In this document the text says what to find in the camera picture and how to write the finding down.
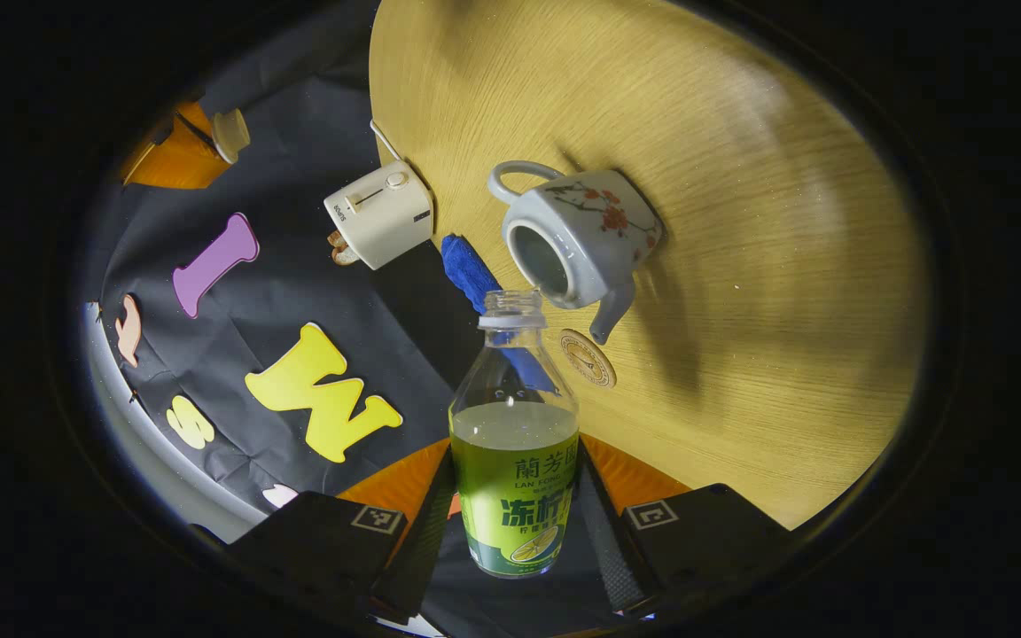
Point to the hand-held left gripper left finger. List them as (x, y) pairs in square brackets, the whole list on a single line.
[(426, 540)]

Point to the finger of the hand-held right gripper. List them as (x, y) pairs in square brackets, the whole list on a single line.
[(191, 115), (174, 164)]

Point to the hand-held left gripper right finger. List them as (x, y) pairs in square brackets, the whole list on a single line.
[(608, 540)]

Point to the white teacup lid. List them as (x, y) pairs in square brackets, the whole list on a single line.
[(231, 135)]

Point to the green label water bottle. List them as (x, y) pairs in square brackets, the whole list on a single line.
[(515, 496)]

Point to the round wooden coaster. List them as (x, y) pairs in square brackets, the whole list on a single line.
[(588, 359)]

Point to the white floral teacup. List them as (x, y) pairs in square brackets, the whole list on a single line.
[(581, 239)]

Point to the toasted bread slice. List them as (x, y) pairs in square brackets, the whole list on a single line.
[(342, 250)]

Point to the white toaster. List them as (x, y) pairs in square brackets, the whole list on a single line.
[(382, 217)]

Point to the blue folded towel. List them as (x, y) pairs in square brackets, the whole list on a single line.
[(468, 270)]

